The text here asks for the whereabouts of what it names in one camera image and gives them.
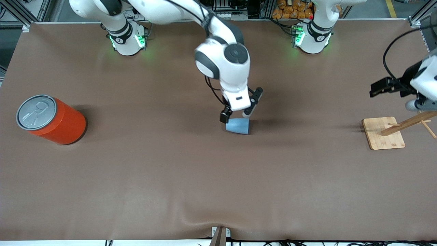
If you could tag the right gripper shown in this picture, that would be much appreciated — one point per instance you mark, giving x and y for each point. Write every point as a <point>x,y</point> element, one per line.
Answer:
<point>225,115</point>

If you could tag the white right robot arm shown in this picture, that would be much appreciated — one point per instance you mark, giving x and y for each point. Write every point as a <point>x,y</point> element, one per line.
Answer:
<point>222,68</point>

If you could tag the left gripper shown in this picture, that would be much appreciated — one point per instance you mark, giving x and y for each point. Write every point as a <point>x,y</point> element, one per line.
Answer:
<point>405,80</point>

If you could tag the light blue cup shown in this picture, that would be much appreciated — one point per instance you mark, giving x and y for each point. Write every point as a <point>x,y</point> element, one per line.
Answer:
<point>239,127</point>

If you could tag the white socket bar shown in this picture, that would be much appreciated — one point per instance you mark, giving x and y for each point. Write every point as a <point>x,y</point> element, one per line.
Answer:
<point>226,15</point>

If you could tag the metal table edge bracket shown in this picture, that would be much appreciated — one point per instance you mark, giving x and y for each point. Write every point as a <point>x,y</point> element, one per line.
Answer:
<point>214,232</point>

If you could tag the wooden cup rack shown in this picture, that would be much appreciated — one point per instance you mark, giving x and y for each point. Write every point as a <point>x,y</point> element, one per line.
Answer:
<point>382,136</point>

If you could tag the orange can with silver lid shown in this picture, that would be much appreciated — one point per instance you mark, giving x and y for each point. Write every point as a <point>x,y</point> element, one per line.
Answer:
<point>65,126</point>

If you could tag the brown table mat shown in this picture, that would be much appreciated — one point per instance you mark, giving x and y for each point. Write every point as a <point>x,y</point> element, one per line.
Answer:
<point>218,171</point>

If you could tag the orange snack packets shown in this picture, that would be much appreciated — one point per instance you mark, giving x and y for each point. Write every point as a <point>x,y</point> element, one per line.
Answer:
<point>293,10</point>

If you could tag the brown wooden strip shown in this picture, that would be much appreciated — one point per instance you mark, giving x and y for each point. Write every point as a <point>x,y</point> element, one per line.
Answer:
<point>218,240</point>

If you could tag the aluminium frame rail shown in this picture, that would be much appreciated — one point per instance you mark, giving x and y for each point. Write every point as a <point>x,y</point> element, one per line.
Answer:
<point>414,21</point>
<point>15,15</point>

